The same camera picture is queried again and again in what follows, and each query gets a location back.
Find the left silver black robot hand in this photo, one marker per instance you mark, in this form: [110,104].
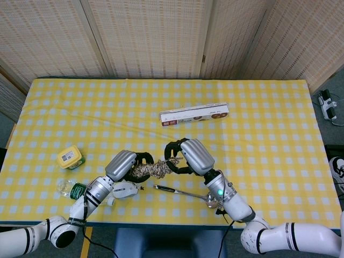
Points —
[119,165]

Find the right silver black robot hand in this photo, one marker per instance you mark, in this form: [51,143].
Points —
[197,157]

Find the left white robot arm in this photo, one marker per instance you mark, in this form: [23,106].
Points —
[96,190]

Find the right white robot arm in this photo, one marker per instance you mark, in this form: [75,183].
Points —
[236,204]

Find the long white cardboard box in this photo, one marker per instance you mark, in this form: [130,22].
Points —
[193,115]

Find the white computer mouse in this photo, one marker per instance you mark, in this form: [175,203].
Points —
[126,190]

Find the stainless steel ladle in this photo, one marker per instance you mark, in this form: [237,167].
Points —
[166,189]

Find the yellow lidded plastic tub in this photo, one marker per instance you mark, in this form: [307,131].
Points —
[70,158]

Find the clear green-label water bottle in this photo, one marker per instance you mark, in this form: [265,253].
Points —
[65,188]

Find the yellow white checkered tablecloth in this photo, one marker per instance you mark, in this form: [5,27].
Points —
[172,91]

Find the yellow floor tape strip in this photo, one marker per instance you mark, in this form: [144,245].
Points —
[86,248]

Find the blue chair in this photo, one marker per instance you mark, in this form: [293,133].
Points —
[169,244]

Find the narrow woven screen panel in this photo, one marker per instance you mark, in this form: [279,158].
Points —
[231,37]

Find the small woven screen panel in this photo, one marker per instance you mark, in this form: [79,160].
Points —
[9,99]

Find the black flat object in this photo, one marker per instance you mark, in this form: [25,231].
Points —
[336,149]

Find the white power strip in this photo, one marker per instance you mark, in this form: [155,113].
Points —
[328,106]

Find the black white sneaker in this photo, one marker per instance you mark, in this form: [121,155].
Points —
[338,172]

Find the wide woven screen panel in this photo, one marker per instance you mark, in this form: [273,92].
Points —
[45,37]

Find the slanted woven screen panel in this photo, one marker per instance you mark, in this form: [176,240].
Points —
[303,40]

